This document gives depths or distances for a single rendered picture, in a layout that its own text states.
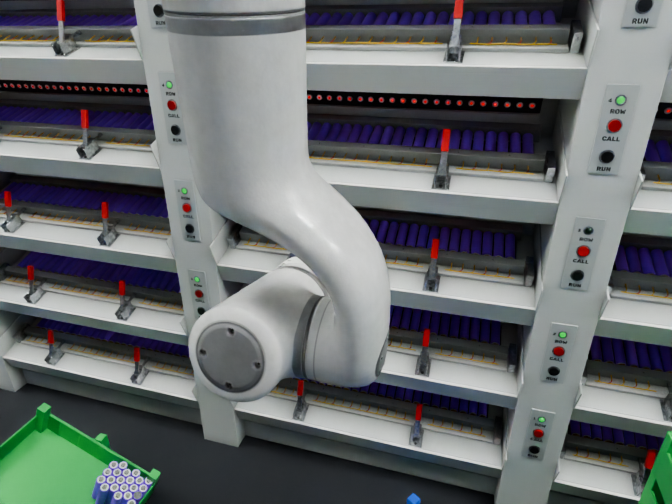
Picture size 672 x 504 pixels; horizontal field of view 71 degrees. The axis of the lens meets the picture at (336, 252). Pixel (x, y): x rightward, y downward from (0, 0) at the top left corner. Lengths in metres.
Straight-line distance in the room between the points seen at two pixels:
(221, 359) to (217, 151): 0.17
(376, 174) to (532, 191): 0.25
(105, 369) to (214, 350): 1.01
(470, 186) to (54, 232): 0.92
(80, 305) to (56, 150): 0.39
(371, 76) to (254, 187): 0.47
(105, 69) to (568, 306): 0.90
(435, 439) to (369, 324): 0.76
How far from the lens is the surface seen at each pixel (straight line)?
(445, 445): 1.11
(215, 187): 0.34
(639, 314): 0.92
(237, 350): 0.39
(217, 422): 1.26
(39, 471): 1.26
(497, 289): 0.89
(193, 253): 1.00
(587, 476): 1.15
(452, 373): 0.98
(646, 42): 0.77
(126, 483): 1.18
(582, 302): 0.87
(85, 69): 1.03
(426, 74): 0.76
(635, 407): 1.04
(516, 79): 0.76
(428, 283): 0.88
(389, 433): 1.12
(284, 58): 0.32
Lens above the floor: 0.93
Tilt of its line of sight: 25 degrees down
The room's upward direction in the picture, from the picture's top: straight up
